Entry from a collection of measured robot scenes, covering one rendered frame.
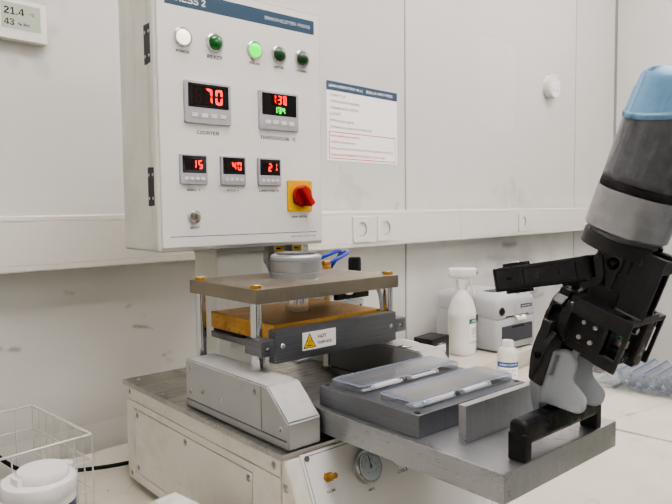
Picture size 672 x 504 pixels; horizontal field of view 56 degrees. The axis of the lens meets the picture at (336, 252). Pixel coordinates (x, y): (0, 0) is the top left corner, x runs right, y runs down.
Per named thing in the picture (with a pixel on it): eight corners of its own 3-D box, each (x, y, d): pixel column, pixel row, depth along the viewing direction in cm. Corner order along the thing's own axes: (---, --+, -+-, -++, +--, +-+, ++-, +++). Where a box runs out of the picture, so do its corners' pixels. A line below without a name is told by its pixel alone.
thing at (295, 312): (211, 336, 99) (209, 275, 98) (320, 319, 114) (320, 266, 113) (275, 354, 86) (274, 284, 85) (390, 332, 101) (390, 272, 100)
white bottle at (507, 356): (495, 395, 158) (496, 337, 157) (516, 396, 157) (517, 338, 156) (497, 401, 153) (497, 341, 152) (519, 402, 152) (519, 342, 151)
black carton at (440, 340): (413, 361, 175) (413, 336, 174) (430, 355, 182) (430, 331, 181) (432, 364, 171) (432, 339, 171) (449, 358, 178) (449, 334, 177)
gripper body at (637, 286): (607, 382, 58) (658, 260, 54) (529, 337, 64) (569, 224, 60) (645, 368, 63) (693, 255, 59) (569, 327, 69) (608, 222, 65)
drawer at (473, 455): (305, 432, 81) (304, 371, 80) (421, 397, 95) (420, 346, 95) (503, 514, 59) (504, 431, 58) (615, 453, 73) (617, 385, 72)
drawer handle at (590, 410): (507, 458, 62) (507, 417, 62) (584, 423, 72) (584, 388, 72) (525, 464, 61) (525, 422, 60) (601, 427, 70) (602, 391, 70)
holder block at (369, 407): (319, 404, 80) (319, 384, 80) (425, 375, 93) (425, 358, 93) (418, 439, 67) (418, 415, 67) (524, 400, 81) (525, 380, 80)
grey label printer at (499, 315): (433, 341, 201) (433, 288, 200) (473, 333, 214) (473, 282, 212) (499, 354, 182) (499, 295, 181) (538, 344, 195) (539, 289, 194)
